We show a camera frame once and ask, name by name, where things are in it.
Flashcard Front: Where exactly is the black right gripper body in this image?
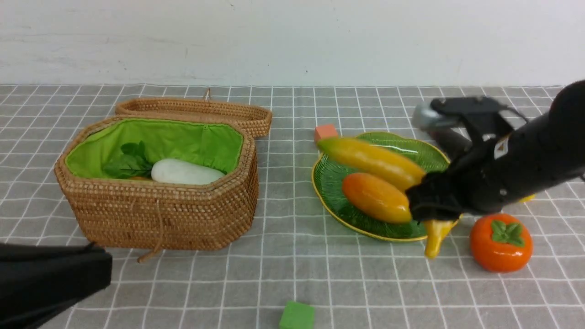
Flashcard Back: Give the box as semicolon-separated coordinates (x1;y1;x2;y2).
406;142;503;222

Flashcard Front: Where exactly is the green glass leaf plate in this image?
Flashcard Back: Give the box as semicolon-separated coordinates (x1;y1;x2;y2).
311;131;451;242

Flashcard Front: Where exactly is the green leafy vegetable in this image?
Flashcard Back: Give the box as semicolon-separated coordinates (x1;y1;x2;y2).
103;140;154;179

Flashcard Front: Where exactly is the woven wicker basket lid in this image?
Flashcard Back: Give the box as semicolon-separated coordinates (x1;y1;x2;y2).
115;89;272;138

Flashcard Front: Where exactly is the yellow banana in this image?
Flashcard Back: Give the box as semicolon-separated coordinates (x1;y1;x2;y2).
317;137;457;259

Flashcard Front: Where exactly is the orange foam cube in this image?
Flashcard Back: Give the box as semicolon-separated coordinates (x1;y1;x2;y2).
314;124;339;143

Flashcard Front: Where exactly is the orange persimmon green calyx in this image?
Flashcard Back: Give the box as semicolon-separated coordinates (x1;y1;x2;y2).
469;213;533;273

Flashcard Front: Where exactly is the yellow lemon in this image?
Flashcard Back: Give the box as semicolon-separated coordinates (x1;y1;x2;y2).
519;194;535;203

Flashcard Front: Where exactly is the dark purple eggplant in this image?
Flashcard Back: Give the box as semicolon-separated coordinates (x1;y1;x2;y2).
427;128;472;161

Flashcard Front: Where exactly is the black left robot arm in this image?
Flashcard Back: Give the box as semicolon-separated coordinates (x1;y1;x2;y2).
0;242;113;329

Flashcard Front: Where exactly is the grey checkered tablecloth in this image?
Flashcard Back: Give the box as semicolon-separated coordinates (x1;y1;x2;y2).
0;84;585;329

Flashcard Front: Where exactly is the white radish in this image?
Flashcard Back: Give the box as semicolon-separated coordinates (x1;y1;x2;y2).
150;159;225;185

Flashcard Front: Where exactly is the woven wicker basket green lining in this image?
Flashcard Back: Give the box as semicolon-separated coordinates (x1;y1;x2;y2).
54;115;259;250

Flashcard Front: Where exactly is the orange yellow mango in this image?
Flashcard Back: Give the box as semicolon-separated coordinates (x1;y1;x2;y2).
342;172;412;223

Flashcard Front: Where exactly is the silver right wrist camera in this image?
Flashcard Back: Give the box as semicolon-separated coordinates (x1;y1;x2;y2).
412;96;529;144

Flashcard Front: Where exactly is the green foam cube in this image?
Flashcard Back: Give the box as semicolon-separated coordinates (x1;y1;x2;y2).
279;300;315;329

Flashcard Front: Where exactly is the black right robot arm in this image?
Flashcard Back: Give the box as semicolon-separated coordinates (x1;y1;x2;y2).
406;80;585;222

